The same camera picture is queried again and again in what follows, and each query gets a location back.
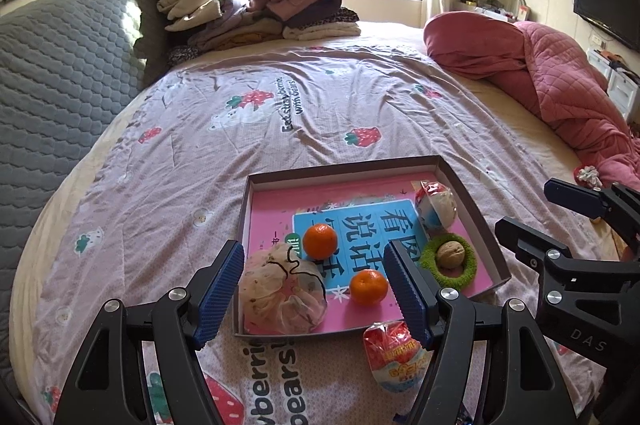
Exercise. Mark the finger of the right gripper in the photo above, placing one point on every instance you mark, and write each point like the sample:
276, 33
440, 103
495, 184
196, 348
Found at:
618, 206
540, 249

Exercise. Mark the red white snack bag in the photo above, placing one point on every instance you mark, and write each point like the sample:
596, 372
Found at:
435, 206
397, 361

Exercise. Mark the pile of folded clothes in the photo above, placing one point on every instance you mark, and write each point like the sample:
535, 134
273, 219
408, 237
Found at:
195, 27

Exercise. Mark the grey quilted headboard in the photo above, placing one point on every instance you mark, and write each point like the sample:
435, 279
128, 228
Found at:
68, 67

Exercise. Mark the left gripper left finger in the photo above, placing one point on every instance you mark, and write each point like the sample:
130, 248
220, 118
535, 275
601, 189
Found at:
108, 382

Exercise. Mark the red white wrapped candy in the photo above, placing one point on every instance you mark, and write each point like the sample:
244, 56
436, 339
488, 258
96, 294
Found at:
587, 176

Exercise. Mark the shallow grey cardboard tray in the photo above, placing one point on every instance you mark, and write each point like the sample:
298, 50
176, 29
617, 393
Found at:
370, 249

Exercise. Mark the orange tangerine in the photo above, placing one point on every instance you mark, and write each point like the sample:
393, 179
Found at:
368, 288
320, 241

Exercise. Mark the pink quilted blanket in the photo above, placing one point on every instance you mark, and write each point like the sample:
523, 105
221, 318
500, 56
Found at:
547, 72

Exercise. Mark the sheer drawstring pouch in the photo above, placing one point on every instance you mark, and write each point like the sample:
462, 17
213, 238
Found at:
280, 293

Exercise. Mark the strawberry print bed sheet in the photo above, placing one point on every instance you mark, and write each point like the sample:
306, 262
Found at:
163, 188

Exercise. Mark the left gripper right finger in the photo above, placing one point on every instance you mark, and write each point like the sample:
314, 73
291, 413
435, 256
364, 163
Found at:
494, 354

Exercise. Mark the white drawer cabinet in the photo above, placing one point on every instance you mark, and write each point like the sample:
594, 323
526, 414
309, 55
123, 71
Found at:
622, 85

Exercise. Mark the brown walnut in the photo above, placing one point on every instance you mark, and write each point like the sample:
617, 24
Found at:
450, 255

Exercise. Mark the cluttered dressing table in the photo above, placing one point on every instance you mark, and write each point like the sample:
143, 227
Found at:
504, 10

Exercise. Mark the black wall television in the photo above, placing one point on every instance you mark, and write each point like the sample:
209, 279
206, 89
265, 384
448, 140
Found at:
619, 18

